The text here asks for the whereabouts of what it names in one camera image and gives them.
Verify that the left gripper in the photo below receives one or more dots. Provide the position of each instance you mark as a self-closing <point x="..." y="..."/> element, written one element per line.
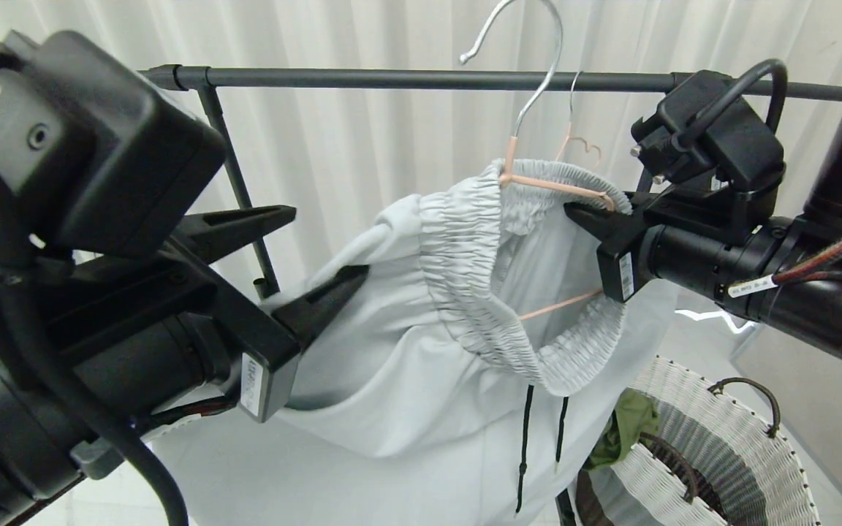
<point x="260" y="351"/>

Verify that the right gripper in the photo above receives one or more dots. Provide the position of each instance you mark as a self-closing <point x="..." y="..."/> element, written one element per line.
<point x="757" y="277"/>

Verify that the pale grey shorts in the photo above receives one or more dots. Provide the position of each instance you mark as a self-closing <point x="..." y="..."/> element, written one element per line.
<point x="392" y="380"/>

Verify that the green garment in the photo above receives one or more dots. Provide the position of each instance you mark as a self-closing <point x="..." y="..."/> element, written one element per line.
<point x="629" y="427"/>

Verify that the pink clothes hanger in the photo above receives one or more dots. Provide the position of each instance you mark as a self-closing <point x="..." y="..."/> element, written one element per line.
<point x="574" y="102"/>
<point x="549" y="184"/>

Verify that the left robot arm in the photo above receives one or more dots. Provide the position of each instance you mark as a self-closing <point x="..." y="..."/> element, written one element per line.
<point x="205" y="408"/>

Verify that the white laundry basket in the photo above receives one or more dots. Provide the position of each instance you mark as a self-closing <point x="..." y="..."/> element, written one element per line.
<point x="728" y="446"/>

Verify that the black clothes rack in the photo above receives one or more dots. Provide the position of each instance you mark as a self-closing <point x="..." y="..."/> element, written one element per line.
<point x="392" y="77"/>

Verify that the white curtain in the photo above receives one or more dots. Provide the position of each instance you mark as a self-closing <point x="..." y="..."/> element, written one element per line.
<point x="355" y="146"/>

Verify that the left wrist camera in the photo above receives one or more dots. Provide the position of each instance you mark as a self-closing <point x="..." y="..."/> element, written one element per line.
<point x="99" y="146"/>

